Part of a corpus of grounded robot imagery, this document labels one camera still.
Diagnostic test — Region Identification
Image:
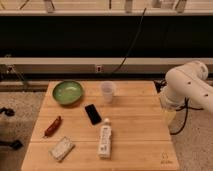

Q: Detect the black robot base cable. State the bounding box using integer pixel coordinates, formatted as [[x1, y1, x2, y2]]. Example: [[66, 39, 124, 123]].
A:
[[153, 79, 204, 136]]

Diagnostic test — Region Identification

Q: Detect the white ceramic cup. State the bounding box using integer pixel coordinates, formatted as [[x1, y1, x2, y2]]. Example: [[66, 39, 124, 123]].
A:
[[100, 81, 116, 103]]

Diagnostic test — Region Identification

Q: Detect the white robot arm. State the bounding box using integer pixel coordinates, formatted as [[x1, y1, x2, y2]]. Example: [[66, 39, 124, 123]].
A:
[[159, 61, 213, 125]]

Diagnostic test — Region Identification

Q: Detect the white plastic bottle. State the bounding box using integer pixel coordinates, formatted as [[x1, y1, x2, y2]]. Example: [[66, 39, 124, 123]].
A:
[[98, 118, 112, 159]]

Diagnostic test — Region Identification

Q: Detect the black smartphone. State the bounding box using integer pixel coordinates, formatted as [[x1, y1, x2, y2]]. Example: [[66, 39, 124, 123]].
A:
[[85, 104, 102, 125]]

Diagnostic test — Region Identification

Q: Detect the red sausage snack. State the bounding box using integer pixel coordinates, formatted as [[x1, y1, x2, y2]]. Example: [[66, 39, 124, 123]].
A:
[[44, 116, 62, 138]]

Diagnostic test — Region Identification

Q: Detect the green ceramic bowl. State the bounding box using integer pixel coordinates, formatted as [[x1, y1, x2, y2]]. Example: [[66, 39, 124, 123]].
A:
[[52, 81, 84, 105]]

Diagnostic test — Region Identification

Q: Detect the black hanging cable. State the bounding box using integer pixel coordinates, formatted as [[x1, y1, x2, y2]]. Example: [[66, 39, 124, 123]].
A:
[[111, 7, 148, 75]]

